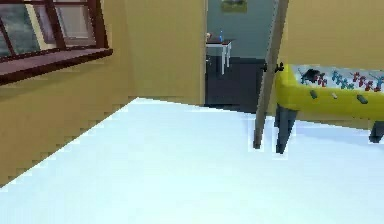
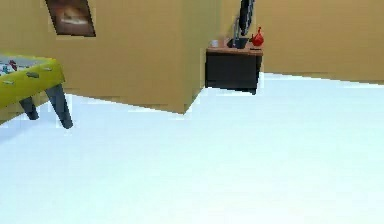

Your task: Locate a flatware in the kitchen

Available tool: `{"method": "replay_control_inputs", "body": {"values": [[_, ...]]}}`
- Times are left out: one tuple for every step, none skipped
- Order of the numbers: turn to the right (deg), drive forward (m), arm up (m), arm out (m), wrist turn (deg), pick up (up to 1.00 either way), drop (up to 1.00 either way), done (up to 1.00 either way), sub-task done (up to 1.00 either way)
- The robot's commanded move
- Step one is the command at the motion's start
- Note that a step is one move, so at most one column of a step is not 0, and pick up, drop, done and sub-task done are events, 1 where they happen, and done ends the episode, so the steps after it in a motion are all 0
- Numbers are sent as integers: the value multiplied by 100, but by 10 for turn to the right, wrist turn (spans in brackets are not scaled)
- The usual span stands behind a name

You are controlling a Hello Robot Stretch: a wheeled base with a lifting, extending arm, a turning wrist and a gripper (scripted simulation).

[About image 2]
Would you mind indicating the black cabinet with brown top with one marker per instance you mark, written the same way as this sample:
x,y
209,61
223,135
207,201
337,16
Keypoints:
x,y
232,69

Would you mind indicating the brown framed wall picture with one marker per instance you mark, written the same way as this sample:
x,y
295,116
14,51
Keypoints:
x,y
72,17

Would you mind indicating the black remote control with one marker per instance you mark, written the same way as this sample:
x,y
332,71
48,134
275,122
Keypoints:
x,y
255,49

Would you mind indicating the red vase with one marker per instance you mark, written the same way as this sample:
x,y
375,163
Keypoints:
x,y
257,39

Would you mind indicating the small grey cup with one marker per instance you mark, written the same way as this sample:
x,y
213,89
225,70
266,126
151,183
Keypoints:
x,y
214,43

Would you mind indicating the yellow table football table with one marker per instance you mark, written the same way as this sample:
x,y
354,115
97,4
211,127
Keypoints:
x,y
30,80

